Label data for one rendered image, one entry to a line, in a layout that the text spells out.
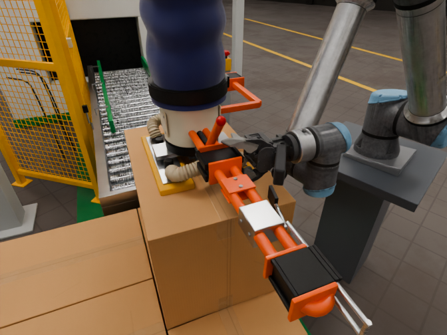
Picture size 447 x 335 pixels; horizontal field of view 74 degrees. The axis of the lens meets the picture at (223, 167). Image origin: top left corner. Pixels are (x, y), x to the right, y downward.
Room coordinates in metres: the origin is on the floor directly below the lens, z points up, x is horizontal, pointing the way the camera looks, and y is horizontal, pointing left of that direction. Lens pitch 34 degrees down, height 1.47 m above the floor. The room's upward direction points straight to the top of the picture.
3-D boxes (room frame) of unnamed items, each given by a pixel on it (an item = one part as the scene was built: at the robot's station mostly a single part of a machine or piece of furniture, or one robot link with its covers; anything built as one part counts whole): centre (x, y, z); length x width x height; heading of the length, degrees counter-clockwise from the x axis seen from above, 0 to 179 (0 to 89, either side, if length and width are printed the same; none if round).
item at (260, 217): (0.40, -0.07, 1.07); 0.07 x 0.07 x 0.04; 22
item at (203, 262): (0.82, 0.09, 0.74); 0.60 x 0.40 x 0.40; 21
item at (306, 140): (0.68, -0.20, 1.08); 0.09 x 0.05 x 0.10; 22
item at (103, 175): (2.12, 0.99, 0.50); 2.31 x 0.05 x 0.19; 22
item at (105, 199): (1.16, 0.24, 0.58); 0.70 x 0.03 x 0.06; 112
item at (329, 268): (0.34, -0.14, 1.07); 0.31 x 0.03 x 0.05; 22
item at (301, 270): (0.27, -0.11, 1.07); 0.08 x 0.07 x 0.05; 22
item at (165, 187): (0.80, 0.19, 0.97); 0.34 x 0.10 x 0.05; 22
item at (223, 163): (0.60, 0.01, 1.07); 0.10 x 0.08 x 0.06; 112
